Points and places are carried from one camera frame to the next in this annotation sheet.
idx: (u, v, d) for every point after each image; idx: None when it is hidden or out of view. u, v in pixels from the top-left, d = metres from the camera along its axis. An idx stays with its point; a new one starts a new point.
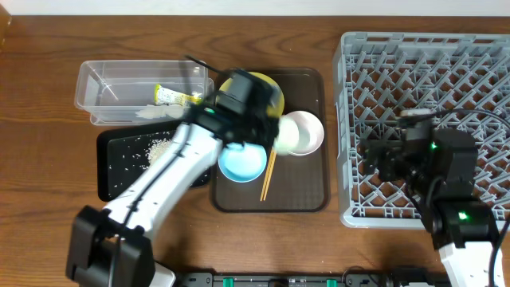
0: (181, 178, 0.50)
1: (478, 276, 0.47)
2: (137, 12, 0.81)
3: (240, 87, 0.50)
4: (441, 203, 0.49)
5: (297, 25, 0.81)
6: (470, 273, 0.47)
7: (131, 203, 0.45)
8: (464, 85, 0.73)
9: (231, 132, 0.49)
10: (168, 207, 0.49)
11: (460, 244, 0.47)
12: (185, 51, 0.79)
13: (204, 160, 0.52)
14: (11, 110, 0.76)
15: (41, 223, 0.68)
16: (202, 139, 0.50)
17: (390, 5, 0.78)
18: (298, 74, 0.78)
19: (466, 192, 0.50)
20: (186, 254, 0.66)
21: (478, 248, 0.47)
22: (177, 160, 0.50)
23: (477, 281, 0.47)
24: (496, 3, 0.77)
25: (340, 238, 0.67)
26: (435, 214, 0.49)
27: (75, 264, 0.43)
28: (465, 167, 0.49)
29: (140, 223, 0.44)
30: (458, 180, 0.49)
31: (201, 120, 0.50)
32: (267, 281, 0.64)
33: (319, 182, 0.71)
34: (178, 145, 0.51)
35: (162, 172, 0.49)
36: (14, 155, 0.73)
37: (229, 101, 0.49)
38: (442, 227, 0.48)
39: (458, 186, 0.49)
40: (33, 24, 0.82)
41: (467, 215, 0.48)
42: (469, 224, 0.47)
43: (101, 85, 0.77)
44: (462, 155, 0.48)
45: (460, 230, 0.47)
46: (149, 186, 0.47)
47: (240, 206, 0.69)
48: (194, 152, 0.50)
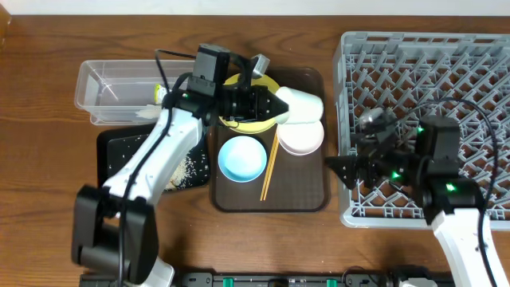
0: (172, 154, 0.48)
1: (468, 238, 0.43)
2: (137, 11, 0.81)
3: (209, 66, 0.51)
4: (429, 179, 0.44)
5: (297, 25, 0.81)
6: (460, 236, 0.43)
7: (129, 177, 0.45)
8: (464, 85, 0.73)
9: (209, 112, 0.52)
10: (162, 183, 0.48)
11: (449, 211, 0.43)
12: (184, 51, 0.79)
13: (191, 137, 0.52)
14: (10, 110, 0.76)
15: (42, 223, 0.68)
16: (186, 117, 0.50)
17: (390, 5, 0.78)
18: (298, 73, 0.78)
19: (453, 171, 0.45)
20: (186, 253, 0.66)
21: (467, 212, 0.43)
22: (166, 138, 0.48)
23: (468, 245, 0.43)
24: (496, 3, 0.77)
25: (340, 238, 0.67)
26: (423, 187, 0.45)
27: (80, 245, 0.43)
28: (452, 145, 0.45)
29: (141, 193, 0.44)
30: (445, 159, 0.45)
31: (178, 105, 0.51)
32: (267, 281, 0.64)
33: (319, 182, 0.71)
34: (165, 123, 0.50)
35: (154, 149, 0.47)
36: (14, 155, 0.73)
37: (202, 83, 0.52)
38: (432, 203, 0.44)
39: (445, 164, 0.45)
40: (33, 23, 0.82)
41: (453, 187, 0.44)
42: (457, 195, 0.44)
43: (101, 85, 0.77)
44: (447, 131, 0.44)
45: (449, 200, 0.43)
46: (143, 162, 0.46)
47: (240, 206, 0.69)
48: (180, 131, 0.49)
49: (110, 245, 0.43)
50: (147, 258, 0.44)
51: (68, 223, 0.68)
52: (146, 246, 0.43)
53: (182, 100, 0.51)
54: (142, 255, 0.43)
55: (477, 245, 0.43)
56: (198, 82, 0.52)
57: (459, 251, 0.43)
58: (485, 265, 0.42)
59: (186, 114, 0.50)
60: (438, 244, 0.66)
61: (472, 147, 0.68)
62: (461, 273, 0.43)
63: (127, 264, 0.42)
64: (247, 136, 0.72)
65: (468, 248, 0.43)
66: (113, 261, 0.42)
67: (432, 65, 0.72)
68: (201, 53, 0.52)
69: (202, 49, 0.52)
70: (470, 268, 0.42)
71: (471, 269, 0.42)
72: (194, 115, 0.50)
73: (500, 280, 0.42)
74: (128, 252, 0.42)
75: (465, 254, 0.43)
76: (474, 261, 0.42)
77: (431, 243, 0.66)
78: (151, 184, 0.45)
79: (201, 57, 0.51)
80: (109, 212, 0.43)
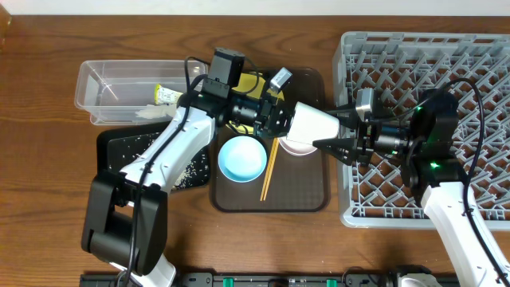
0: (188, 146, 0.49)
1: (456, 207, 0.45)
2: (137, 12, 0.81)
3: (223, 69, 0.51)
4: (417, 159, 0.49)
5: (297, 25, 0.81)
6: (447, 204, 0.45)
7: (145, 166, 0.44)
8: (464, 86, 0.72)
9: (222, 113, 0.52)
10: (176, 176, 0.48)
11: (436, 184, 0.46)
12: (184, 51, 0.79)
13: (205, 134, 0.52)
14: (10, 110, 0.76)
15: (41, 222, 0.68)
16: (199, 113, 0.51)
17: (390, 5, 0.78)
18: (297, 73, 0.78)
19: (443, 153, 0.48)
20: (186, 253, 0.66)
21: (451, 183, 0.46)
22: (182, 132, 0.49)
23: (456, 212, 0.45)
24: (496, 3, 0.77)
25: (340, 238, 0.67)
26: (412, 167, 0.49)
27: (92, 230, 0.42)
28: (449, 131, 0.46)
29: (156, 179, 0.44)
30: (439, 142, 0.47)
31: (195, 105, 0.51)
32: (267, 281, 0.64)
33: (319, 182, 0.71)
34: (180, 118, 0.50)
35: (170, 141, 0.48)
36: (14, 156, 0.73)
37: (216, 85, 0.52)
38: (419, 182, 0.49)
39: (438, 147, 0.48)
40: (33, 24, 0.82)
41: (439, 166, 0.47)
42: (443, 171, 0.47)
43: (101, 85, 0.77)
44: (447, 119, 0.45)
45: (436, 177, 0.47)
46: (158, 152, 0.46)
47: (240, 206, 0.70)
48: (195, 127, 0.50)
49: (120, 234, 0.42)
50: (155, 250, 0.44)
51: (68, 223, 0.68)
52: (156, 234, 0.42)
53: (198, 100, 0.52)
54: (152, 243, 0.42)
55: (464, 210, 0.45)
56: (213, 84, 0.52)
57: (447, 218, 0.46)
58: (473, 229, 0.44)
59: (200, 112, 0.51)
60: (438, 244, 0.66)
61: (472, 147, 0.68)
62: (453, 238, 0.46)
63: (136, 253, 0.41)
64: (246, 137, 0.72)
65: (456, 214, 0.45)
66: (124, 249, 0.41)
67: (432, 66, 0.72)
68: (217, 55, 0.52)
69: (218, 53, 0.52)
70: (460, 233, 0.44)
71: (460, 233, 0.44)
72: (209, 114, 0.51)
73: (489, 240, 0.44)
74: (139, 240, 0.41)
75: (453, 221, 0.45)
76: (463, 227, 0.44)
77: (431, 243, 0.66)
78: (166, 174, 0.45)
79: (215, 60, 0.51)
80: (122, 199, 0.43)
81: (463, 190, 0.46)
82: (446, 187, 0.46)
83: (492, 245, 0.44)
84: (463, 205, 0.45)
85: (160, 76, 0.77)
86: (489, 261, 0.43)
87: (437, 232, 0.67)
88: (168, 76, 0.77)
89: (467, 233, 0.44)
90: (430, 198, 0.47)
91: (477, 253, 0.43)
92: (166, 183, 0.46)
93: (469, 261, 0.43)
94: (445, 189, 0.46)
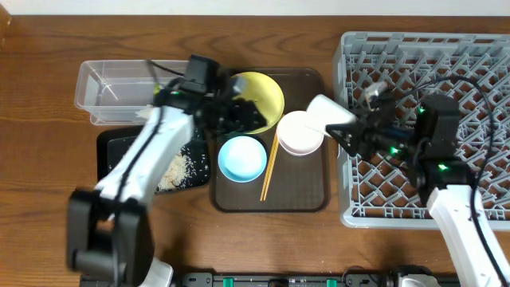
0: (166, 148, 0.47)
1: (462, 212, 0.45)
2: (137, 12, 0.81)
3: (199, 70, 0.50)
4: (424, 159, 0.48)
5: (296, 25, 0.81)
6: (454, 208, 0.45)
7: (121, 178, 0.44)
8: (464, 86, 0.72)
9: (201, 109, 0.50)
10: (156, 182, 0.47)
11: (443, 186, 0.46)
12: (184, 51, 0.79)
13: (184, 135, 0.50)
14: (10, 110, 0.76)
15: (41, 222, 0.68)
16: (175, 114, 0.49)
17: (390, 5, 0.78)
18: (297, 74, 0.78)
19: (449, 154, 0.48)
20: (185, 253, 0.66)
21: (458, 187, 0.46)
22: (156, 135, 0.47)
23: (462, 216, 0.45)
24: (496, 3, 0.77)
25: (340, 238, 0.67)
26: (419, 167, 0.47)
27: (75, 250, 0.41)
28: (452, 130, 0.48)
29: (133, 191, 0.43)
30: (443, 141, 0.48)
31: (171, 104, 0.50)
32: (267, 281, 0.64)
33: (319, 182, 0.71)
34: (155, 121, 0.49)
35: (146, 146, 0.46)
36: (15, 155, 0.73)
37: (193, 84, 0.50)
38: (426, 182, 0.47)
39: (443, 147, 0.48)
40: (33, 24, 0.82)
41: (447, 167, 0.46)
42: (451, 173, 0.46)
43: (101, 85, 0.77)
44: (449, 117, 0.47)
45: (443, 178, 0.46)
46: (135, 161, 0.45)
47: (240, 206, 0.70)
48: (172, 127, 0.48)
49: (103, 250, 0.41)
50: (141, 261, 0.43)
51: None
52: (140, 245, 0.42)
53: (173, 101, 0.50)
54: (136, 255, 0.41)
55: (470, 215, 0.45)
56: (190, 84, 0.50)
57: (453, 222, 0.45)
58: (479, 234, 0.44)
59: (175, 112, 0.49)
60: (438, 244, 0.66)
61: (472, 147, 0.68)
62: (457, 242, 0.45)
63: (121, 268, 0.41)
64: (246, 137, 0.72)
65: (463, 219, 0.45)
66: (108, 265, 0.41)
67: (432, 66, 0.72)
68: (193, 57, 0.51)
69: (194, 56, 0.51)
70: (464, 239, 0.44)
71: (465, 239, 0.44)
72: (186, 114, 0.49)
73: (494, 245, 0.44)
74: (123, 253, 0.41)
75: (460, 226, 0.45)
76: (469, 232, 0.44)
77: (431, 243, 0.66)
78: (144, 185, 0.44)
79: (190, 62, 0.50)
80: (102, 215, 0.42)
81: (470, 195, 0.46)
82: (453, 191, 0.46)
83: (497, 250, 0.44)
84: (470, 210, 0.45)
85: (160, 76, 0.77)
86: (492, 269, 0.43)
87: (437, 232, 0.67)
88: None
89: (472, 238, 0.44)
90: (438, 199, 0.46)
91: (482, 260, 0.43)
92: (145, 191, 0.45)
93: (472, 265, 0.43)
94: (452, 191, 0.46)
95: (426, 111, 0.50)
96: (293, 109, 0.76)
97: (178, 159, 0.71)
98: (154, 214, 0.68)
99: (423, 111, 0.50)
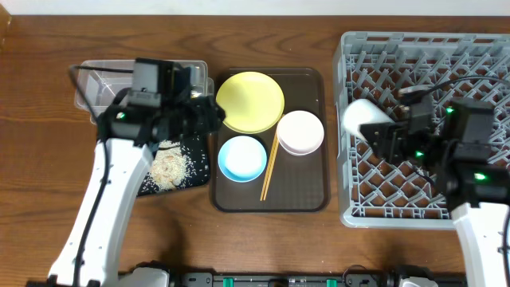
0: (120, 202, 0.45)
1: (492, 238, 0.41)
2: (137, 12, 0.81)
3: (149, 76, 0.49)
4: (456, 163, 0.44)
5: (296, 25, 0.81)
6: (483, 233, 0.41)
7: (76, 257, 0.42)
8: (464, 85, 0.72)
9: (156, 125, 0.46)
10: (119, 236, 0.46)
11: (476, 204, 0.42)
12: (184, 51, 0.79)
13: (142, 167, 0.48)
14: (9, 110, 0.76)
15: (41, 222, 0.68)
16: (124, 155, 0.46)
17: (390, 5, 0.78)
18: (297, 74, 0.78)
19: (482, 156, 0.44)
20: (185, 253, 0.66)
21: (493, 206, 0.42)
22: (108, 186, 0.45)
23: (491, 243, 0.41)
24: (496, 3, 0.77)
25: (340, 238, 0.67)
26: (453, 174, 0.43)
27: None
28: (483, 129, 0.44)
29: (94, 267, 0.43)
30: (472, 141, 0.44)
31: (123, 126, 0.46)
32: (267, 281, 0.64)
33: (319, 182, 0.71)
34: (103, 171, 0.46)
35: (97, 206, 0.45)
36: (14, 155, 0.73)
37: (144, 96, 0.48)
38: (457, 189, 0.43)
39: (476, 149, 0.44)
40: (33, 24, 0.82)
41: (485, 176, 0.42)
42: (490, 185, 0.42)
43: (101, 84, 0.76)
44: (483, 115, 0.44)
45: (477, 190, 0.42)
46: (87, 229, 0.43)
47: (239, 206, 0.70)
48: (122, 171, 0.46)
49: None
50: None
51: (68, 223, 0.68)
52: None
53: (117, 123, 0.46)
54: None
55: (500, 245, 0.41)
56: (139, 93, 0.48)
57: (478, 247, 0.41)
58: (505, 267, 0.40)
59: (124, 154, 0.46)
60: (438, 244, 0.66)
61: None
62: (476, 268, 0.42)
63: None
64: (247, 136, 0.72)
65: (491, 245, 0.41)
66: None
67: (432, 66, 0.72)
68: (139, 62, 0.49)
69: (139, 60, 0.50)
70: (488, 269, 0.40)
71: (488, 270, 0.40)
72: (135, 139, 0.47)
73: None
74: None
75: (484, 252, 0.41)
76: (494, 262, 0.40)
77: (431, 243, 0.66)
78: (102, 257, 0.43)
79: (138, 68, 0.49)
80: None
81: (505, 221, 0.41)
82: (487, 213, 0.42)
83: None
84: (500, 238, 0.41)
85: None
86: None
87: (437, 232, 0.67)
88: None
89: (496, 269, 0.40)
90: (467, 219, 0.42)
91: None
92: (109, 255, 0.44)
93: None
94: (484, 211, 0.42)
95: (454, 111, 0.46)
96: (294, 109, 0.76)
97: (178, 159, 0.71)
98: (154, 214, 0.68)
99: (452, 112, 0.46)
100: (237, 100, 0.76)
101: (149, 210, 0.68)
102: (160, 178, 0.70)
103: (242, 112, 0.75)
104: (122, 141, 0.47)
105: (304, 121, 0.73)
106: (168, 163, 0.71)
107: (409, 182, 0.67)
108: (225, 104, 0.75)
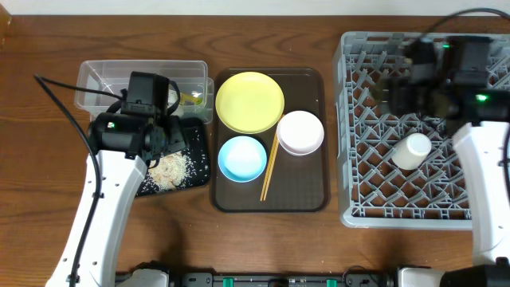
0: (114, 215, 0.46)
1: (493, 153, 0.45)
2: (138, 12, 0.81)
3: (147, 90, 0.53)
4: (457, 88, 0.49)
5: (297, 25, 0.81)
6: (484, 149, 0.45)
7: (71, 274, 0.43)
8: None
9: (149, 133, 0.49)
10: (114, 249, 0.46)
11: (477, 123, 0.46)
12: (184, 51, 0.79)
13: (135, 178, 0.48)
14: (10, 110, 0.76)
15: (42, 223, 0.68)
16: (117, 167, 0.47)
17: (390, 5, 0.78)
18: (297, 74, 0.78)
19: (480, 81, 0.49)
20: (186, 253, 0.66)
21: (494, 124, 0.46)
22: (101, 200, 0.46)
23: (492, 159, 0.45)
24: (496, 3, 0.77)
25: (340, 238, 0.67)
26: (455, 96, 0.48)
27: None
28: (480, 57, 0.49)
29: (90, 283, 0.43)
30: (471, 70, 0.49)
31: (115, 136, 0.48)
32: (267, 281, 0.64)
33: (319, 182, 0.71)
34: (94, 184, 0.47)
35: (91, 222, 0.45)
36: (14, 155, 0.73)
37: (139, 108, 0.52)
38: (458, 113, 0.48)
39: (473, 76, 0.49)
40: (33, 24, 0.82)
41: (487, 99, 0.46)
42: (490, 106, 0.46)
43: (101, 84, 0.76)
44: (480, 45, 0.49)
45: (478, 112, 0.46)
46: (80, 248, 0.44)
47: (239, 206, 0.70)
48: (115, 183, 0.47)
49: None
50: None
51: (68, 223, 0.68)
52: None
53: (109, 132, 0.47)
54: None
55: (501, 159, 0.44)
56: (134, 106, 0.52)
57: (481, 163, 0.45)
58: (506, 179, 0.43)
59: (116, 167, 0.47)
60: (438, 244, 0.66)
61: None
62: (478, 192, 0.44)
63: None
64: (247, 136, 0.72)
65: (491, 163, 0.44)
66: None
67: None
68: (135, 77, 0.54)
69: (136, 76, 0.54)
70: (489, 182, 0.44)
71: (489, 182, 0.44)
72: (126, 151, 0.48)
73: None
74: None
75: (488, 167, 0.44)
76: (496, 174, 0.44)
77: (431, 242, 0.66)
78: (97, 273, 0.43)
79: (137, 82, 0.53)
80: None
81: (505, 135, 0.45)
82: (489, 131, 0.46)
83: None
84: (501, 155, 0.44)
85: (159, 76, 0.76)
86: None
87: (437, 232, 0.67)
88: (168, 76, 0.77)
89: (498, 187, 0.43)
90: (468, 139, 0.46)
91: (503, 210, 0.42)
92: (105, 270, 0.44)
93: (490, 217, 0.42)
94: (486, 130, 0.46)
95: (449, 46, 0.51)
96: (294, 109, 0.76)
97: (178, 159, 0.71)
98: (154, 214, 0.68)
99: (446, 47, 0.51)
100: (237, 100, 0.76)
101: (150, 210, 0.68)
102: (160, 178, 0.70)
103: (241, 112, 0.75)
104: (115, 151, 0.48)
105: (304, 121, 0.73)
106: (168, 163, 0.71)
107: (408, 182, 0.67)
108: (225, 105, 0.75)
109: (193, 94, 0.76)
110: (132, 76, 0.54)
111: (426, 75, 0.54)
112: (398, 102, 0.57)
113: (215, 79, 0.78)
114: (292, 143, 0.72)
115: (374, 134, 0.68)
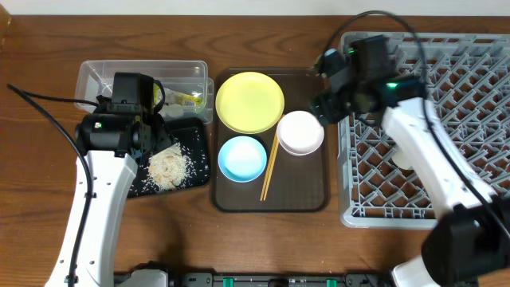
0: (107, 214, 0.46)
1: (417, 122, 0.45)
2: (138, 12, 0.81)
3: (129, 88, 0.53)
4: (370, 82, 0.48)
5: (297, 25, 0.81)
6: (409, 122, 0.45)
7: (68, 275, 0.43)
8: (464, 85, 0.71)
9: (136, 131, 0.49)
10: (110, 247, 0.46)
11: (395, 106, 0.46)
12: (184, 51, 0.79)
13: (126, 176, 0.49)
14: (9, 110, 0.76)
15: (41, 223, 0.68)
16: (109, 167, 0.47)
17: (390, 5, 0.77)
18: (297, 74, 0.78)
19: (390, 73, 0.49)
20: (185, 253, 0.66)
21: (411, 102, 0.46)
22: (94, 200, 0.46)
23: (418, 128, 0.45)
24: (496, 3, 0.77)
25: (340, 238, 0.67)
26: (370, 88, 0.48)
27: None
28: (380, 53, 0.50)
29: (89, 282, 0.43)
30: (377, 66, 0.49)
31: (103, 137, 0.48)
32: (267, 281, 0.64)
33: (319, 182, 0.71)
34: (86, 184, 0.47)
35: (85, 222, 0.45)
36: (14, 155, 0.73)
37: (125, 106, 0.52)
38: (378, 104, 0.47)
39: (382, 70, 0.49)
40: (33, 24, 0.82)
41: (398, 84, 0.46)
42: (402, 88, 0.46)
43: (102, 85, 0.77)
44: (376, 42, 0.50)
45: (396, 96, 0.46)
46: (76, 249, 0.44)
47: (240, 206, 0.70)
48: (107, 182, 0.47)
49: None
50: None
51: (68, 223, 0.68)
52: None
53: (97, 132, 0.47)
54: None
55: (425, 126, 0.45)
56: (119, 107, 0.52)
57: (409, 135, 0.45)
58: (435, 141, 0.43)
59: (108, 166, 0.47)
60: None
61: (472, 147, 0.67)
62: (419, 159, 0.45)
63: None
64: (246, 136, 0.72)
65: (417, 131, 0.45)
66: None
67: (432, 66, 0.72)
68: (119, 77, 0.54)
69: (119, 75, 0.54)
70: (423, 148, 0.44)
71: (423, 148, 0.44)
72: (115, 150, 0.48)
73: (453, 151, 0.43)
74: None
75: (416, 137, 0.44)
76: (425, 141, 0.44)
77: None
78: (95, 273, 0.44)
79: (119, 81, 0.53)
80: None
81: (421, 105, 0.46)
82: (409, 107, 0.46)
83: (457, 155, 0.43)
84: (424, 122, 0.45)
85: (160, 76, 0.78)
86: (453, 172, 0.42)
87: None
88: (168, 76, 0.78)
89: (431, 151, 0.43)
90: (391, 120, 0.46)
91: (443, 167, 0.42)
92: (103, 269, 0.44)
93: (436, 174, 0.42)
94: (406, 108, 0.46)
95: (354, 50, 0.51)
96: (294, 109, 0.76)
97: (178, 159, 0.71)
98: (154, 214, 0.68)
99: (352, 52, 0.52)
100: (236, 100, 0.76)
101: (149, 210, 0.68)
102: (160, 178, 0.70)
103: (241, 112, 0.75)
104: (103, 151, 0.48)
105: (304, 121, 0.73)
106: (168, 163, 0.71)
107: (408, 182, 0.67)
108: (225, 105, 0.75)
109: (193, 94, 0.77)
110: (115, 76, 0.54)
111: (343, 80, 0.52)
112: (331, 112, 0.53)
113: (215, 79, 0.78)
114: (292, 143, 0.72)
115: (374, 134, 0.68)
